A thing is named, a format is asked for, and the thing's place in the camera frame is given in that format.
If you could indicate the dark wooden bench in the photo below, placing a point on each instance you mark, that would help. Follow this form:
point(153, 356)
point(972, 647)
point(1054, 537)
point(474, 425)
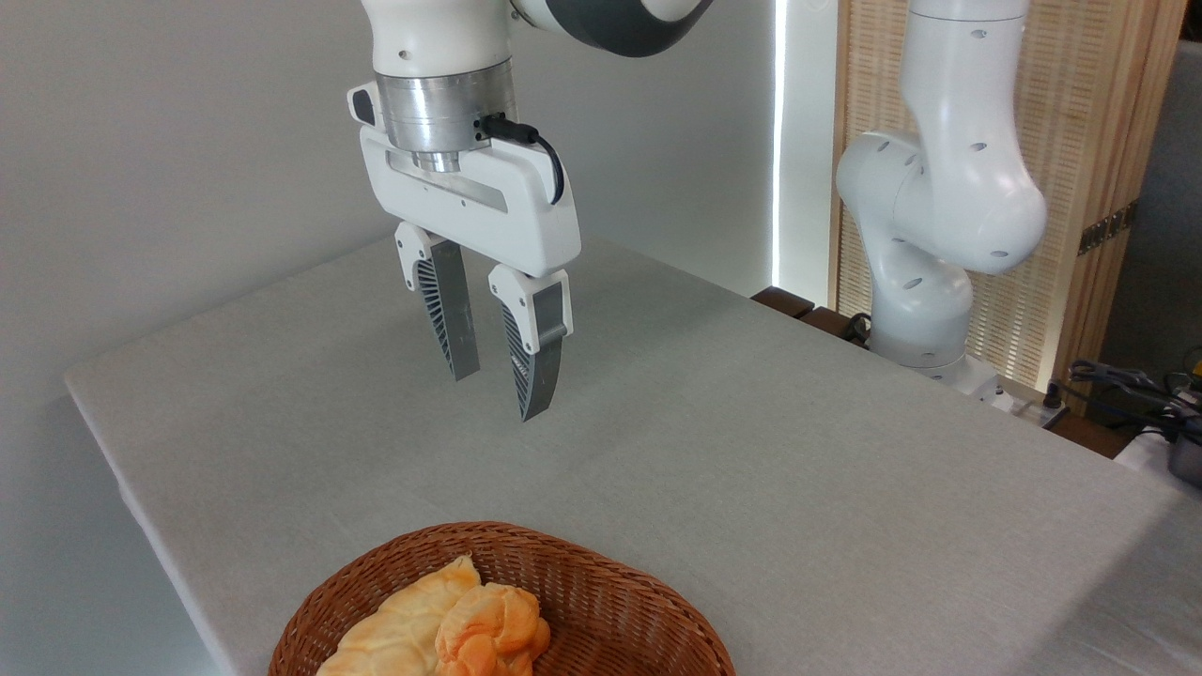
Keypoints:
point(784, 301)

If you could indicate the pale yellow bread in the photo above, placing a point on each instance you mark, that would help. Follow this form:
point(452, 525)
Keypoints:
point(394, 634)

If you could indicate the orange bread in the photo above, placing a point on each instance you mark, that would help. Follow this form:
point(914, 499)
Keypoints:
point(493, 629)

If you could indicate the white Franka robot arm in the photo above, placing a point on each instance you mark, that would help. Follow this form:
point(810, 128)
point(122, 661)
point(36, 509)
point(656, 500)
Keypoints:
point(958, 188)

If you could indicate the wooden slatted screen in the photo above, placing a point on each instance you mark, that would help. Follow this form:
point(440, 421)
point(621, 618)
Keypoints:
point(1080, 103)

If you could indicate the brown wicker basket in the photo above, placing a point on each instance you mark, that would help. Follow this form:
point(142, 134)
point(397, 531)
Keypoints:
point(610, 601)

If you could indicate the grey tablecloth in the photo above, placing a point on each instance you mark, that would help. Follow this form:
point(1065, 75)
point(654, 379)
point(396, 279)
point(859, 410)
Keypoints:
point(751, 469)

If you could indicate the black bracket on screen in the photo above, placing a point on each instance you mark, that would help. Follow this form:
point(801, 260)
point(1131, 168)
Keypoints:
point(1108, 227)

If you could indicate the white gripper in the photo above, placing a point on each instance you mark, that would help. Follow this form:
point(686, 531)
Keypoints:
point(470, 211)

